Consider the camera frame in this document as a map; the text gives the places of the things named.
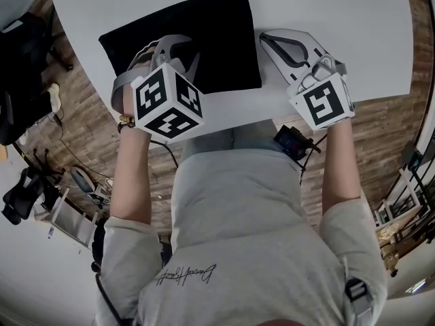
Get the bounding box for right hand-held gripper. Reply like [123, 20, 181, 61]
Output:
[260, 28, 356, 132]

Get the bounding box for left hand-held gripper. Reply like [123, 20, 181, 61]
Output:
[111, 34, 206, 145]

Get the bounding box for black cloth pouch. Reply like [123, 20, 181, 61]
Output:
[98, 0, 263, 95]

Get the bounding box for person's right forearm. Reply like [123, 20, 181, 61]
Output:
[319, 119, 365, 215]

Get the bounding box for person's left forearm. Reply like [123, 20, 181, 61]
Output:
[109, 124, 161, 225]

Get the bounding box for black waist-worn device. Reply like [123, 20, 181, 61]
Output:
[273, 124, 322, 164]

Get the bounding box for person's light grey trousers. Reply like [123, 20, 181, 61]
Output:
[181, 117, 283, 160]

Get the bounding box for black metal railing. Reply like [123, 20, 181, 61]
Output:
[400, 0, 435, 261]

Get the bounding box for black office chair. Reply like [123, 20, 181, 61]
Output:
[1, 149, 65, 225]
[0, 12, 74, 81]

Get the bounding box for black teal device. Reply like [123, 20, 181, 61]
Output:
[402, 143, 424, 170]

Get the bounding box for grey oval handheld device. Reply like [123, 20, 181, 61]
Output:
[69, 166, 97, 194]

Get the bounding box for tangle of small electronics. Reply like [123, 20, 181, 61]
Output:
[84, 185, 111, 205]

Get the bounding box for person's grey t-shirt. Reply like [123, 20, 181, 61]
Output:
[93, 147, 389, 326]

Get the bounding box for wooden board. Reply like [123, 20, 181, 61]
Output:
[376, 215, 409, 251]

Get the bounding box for black backpack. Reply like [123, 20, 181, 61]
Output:
[90, 223, 107, 274]

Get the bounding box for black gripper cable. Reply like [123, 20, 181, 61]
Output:
[149, 139, 179, 169]

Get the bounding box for black waist device cable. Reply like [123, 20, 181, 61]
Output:
[298, 137, 328, 187]

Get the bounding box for black power adapter cable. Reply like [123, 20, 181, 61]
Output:
[33, 112, 113, 183]

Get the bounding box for white frame bench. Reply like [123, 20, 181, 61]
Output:
[373, 168, 430, 251]

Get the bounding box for white desk frame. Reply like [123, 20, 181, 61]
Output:
[50, 187, 100, 249]

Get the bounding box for harness strap buckle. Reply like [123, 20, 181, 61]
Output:
[345, 278, 373, 319]

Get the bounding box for black shoulder cable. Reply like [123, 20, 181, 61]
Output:
[90, 262, 127, 326]

